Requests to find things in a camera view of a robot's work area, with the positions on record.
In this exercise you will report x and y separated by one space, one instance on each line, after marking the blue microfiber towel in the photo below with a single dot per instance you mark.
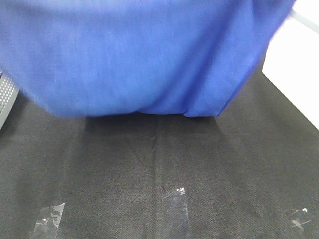
106 57

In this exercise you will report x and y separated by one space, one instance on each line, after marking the middle clear tape strip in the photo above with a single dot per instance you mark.
174 205

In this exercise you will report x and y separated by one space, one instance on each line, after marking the clear tape strip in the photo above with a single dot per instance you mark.
174 205
299 218
48 221

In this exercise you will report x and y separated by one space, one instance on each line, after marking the black table cloth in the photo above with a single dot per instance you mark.
241 171

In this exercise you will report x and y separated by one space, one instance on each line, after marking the white slotted box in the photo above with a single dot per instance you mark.
292 59

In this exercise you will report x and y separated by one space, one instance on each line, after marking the left clear tape strip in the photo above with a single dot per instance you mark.
48 221

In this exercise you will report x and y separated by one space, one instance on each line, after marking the grey perforated basket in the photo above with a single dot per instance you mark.
8 95

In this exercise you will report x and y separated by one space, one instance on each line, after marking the right clear tape strip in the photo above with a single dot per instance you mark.
299 218

